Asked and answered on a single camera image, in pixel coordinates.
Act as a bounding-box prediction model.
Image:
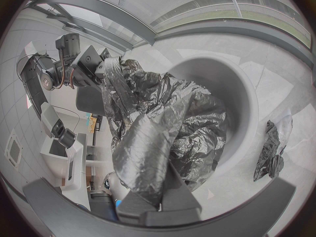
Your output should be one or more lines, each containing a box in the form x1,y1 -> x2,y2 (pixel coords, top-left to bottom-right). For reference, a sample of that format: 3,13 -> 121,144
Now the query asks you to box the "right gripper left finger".
116,191 -> 161,225

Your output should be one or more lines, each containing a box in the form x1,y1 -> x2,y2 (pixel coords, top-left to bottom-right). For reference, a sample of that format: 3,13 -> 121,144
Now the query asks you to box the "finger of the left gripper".
94,61 -> 106,80
99,47 -> 111,60

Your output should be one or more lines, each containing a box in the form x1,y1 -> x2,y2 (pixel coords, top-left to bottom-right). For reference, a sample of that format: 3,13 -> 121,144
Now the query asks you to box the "grey trash bin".
168,53 -> 260,180

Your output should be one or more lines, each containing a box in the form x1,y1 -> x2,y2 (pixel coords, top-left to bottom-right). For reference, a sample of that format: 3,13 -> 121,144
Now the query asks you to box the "window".
23,0 -> 315,70

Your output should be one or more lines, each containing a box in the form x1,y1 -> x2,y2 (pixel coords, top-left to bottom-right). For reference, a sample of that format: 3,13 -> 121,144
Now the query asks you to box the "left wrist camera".
55,33 -> 81,59

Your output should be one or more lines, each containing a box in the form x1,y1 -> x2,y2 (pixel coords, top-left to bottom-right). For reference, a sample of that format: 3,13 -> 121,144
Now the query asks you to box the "crumpled black plastic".
253,120 -> 285,182

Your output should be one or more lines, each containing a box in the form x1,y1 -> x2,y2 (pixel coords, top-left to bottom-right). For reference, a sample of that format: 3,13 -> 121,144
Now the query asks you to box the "clear printed wrapper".
276,107 -> 293,157

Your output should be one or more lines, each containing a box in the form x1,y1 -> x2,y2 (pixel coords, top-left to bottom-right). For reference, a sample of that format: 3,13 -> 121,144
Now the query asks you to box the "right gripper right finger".
146,158 -> 202,228

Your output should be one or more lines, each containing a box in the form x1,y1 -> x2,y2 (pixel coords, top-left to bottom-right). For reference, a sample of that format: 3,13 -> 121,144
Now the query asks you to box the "black plastic bag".
101,56 -> 228,207

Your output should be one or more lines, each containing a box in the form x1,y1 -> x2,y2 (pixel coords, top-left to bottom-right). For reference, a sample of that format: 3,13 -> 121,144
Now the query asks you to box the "black cable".
53,105 -> 81,133

